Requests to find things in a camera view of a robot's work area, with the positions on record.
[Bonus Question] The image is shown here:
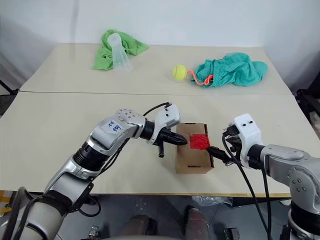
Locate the light green cloth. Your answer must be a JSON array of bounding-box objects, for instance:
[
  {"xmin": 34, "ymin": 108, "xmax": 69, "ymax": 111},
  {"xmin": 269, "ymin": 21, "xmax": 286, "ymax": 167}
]
[{"xmin": 91, "ymin": 29, "xmax": 150, "ymax": 71}]

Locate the brown cardboard box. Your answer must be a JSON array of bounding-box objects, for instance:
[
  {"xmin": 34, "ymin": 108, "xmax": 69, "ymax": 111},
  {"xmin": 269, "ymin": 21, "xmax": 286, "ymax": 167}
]
[{"xmin": 174, "ymin": 121, "xmax": 216, "ymax": 175}]

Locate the red tape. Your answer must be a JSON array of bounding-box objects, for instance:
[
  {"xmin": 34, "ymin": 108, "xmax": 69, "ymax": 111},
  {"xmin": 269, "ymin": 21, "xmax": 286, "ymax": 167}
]
[{"xmin": 189, "ymin": 134, "xmax": 211, "ymax": 151}]

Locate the yellow tennis ball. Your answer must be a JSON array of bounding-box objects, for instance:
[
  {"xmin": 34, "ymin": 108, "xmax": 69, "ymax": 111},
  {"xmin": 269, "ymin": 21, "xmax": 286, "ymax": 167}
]
[{"xmin": 171, "ymin": 64, "xmax": 188, "ymax": 81}]

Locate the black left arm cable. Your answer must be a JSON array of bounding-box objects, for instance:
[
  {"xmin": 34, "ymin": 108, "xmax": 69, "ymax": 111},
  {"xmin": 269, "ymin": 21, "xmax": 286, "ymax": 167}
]
[{"xmin": 74, "ymin": 101, "xmax": 174, "ymax": 217}]

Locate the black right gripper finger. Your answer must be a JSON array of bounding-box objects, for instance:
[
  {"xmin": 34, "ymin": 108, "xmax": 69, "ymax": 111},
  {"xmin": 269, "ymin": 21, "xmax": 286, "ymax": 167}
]
[
  {"xmin": 206, "ymin": 146, "xmax": 229, "ymax": 159},
  {"xmin": 211, "ymin": 151, "xmax": 235, "ymax": 168}
]

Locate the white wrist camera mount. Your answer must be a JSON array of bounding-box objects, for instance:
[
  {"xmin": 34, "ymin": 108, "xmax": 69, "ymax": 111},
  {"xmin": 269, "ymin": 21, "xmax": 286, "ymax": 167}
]
[
  {"xmin": 149, "ymin": 103, "xmax": 181, "ymax": 146},
  {"xmin": 227, "ymin": 113, "xmax": 265, "ymax": 169}
]

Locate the orange cord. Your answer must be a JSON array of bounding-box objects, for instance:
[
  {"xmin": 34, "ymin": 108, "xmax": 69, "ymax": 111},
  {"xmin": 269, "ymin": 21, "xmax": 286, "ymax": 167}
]
[{"xmin": 186, "ymin": 69, "xmax": 214, "ymax": 87}]

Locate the clear plastic cup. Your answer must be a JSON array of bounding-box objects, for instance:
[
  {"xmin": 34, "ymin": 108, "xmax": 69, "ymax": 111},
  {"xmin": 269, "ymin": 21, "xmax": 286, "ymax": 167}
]
[{"xmin": 106, "ymin": 33, "xmax": 134, "ymax": 74}]

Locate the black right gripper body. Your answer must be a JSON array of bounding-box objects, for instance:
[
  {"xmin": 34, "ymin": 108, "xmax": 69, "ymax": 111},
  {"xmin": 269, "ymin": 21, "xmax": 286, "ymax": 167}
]
[{"xmin": 221, "ymin": 124, "xmax": 243, "ymax": 166}]

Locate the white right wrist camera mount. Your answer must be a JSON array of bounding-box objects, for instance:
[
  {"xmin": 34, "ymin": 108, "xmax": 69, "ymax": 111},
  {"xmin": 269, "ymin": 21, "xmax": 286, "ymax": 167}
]
[{"xmin": 227, "ymin": 113, "xmax": 265, "ymax": 169}]

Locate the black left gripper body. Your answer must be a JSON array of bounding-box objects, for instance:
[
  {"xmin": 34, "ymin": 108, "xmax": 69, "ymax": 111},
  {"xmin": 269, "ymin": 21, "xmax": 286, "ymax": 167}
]
[{"xmin": 151, "ymin": 128, "xmax": 176, "ymax": 159}]

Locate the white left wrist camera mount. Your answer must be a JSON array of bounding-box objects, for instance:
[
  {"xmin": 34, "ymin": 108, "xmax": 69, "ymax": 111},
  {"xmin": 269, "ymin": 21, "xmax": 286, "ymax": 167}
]
[{"xmin": 149, "ymin": 103, "xmax": 181, "ymax": 146}]

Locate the clear plastic bag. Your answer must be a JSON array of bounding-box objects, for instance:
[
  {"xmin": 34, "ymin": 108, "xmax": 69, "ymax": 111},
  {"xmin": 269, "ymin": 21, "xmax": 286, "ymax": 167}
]
[{"xmin": 191, "ymin": 195, "xmax": 234, "ymax": 208}]

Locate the black metal frame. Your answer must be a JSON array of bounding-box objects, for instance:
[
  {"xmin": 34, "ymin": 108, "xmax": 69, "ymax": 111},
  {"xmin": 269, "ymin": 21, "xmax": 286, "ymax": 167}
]
[{"xmin": 0, "ymin": 79, "xmax": 20, "ymax": 96}]

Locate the teal green cloth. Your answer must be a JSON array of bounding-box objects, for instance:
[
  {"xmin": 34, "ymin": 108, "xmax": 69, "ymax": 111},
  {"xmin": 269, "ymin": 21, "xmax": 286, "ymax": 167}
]
[{"xmin": 190, "ymin": 51, "xmax": 269, "ymax": 88}]

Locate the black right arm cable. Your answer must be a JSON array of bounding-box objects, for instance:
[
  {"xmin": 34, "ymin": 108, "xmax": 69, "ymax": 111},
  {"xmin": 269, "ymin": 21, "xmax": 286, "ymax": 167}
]
[
  {"xmin": 221, "ymin": 131, "xmax": 268, "ymax": 240},
  {"xmin": 259, "ymin": 166, "xmax": 273, "ymax": 240}
]

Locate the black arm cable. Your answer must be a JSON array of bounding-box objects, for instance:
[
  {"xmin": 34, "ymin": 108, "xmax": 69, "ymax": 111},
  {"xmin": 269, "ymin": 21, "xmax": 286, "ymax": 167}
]
[
  {"xmin": 221, "ymin": 131, "xmax": 268, "ymax": 240},
  {"xmin": 259, "ymin": 166, "xmax": 273, "ymax": 240},
  {"xmin": 74, "ymin": 101, "xmax": 174, "ymax": 217}
]

